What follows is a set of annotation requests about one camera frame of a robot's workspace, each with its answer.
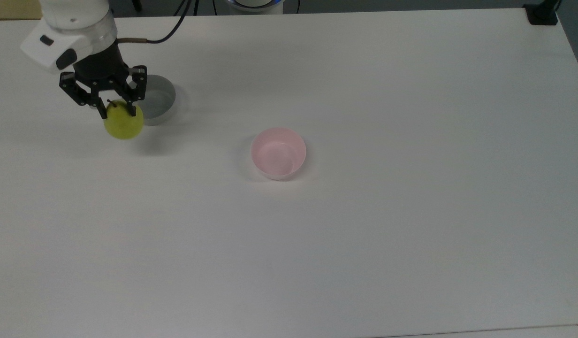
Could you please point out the black table clamp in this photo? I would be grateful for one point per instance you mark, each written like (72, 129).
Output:
(542, 16)

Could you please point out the tan cardboard box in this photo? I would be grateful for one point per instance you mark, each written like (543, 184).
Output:
(12, 9)

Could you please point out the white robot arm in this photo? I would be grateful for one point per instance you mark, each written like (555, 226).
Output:
(73, 23)

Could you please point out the pink bowl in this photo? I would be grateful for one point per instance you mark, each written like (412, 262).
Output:
(278, 155)

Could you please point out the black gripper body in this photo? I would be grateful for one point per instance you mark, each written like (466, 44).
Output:
(103, 70)

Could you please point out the green apple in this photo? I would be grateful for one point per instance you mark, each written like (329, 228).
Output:
(125, 126)

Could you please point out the grey bowl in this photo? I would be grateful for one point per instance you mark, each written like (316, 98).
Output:
(160, 101)

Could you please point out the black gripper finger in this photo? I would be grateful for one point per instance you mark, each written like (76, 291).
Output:
(138, 87)
(82, 91)

